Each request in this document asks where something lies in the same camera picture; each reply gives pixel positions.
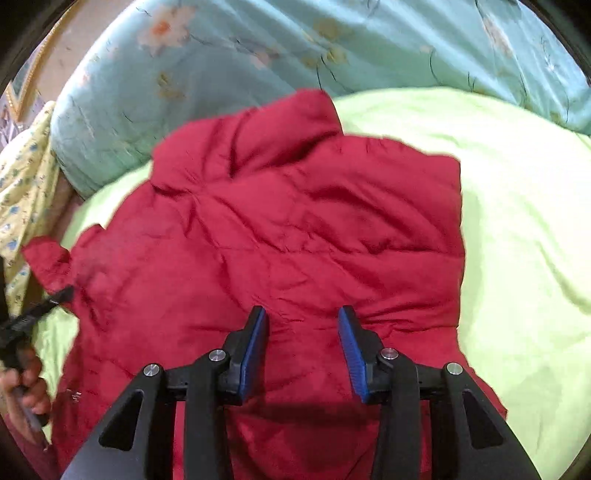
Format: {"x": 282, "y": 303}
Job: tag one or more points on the gold picture frame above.
{"x": 22, "y": 86}

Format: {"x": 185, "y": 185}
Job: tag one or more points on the teal floral quilt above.
{"x": 160, "y": 64}

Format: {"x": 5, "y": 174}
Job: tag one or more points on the red quilted puffer jacket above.
{"x": 273, "y": 206}

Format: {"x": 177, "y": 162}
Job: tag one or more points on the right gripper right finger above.
{"x": 469, "y": 438}

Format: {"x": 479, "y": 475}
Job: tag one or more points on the lime green bed sheet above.
{"x": 525, "y": 301}

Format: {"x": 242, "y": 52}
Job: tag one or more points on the yellow cartoon print blanket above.
{"x": 29, "y": 176}

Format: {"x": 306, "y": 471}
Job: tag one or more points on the person's left hand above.
{"x": 26, "y": 391}

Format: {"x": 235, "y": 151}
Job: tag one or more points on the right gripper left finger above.
{"x": 134, "y": 439}

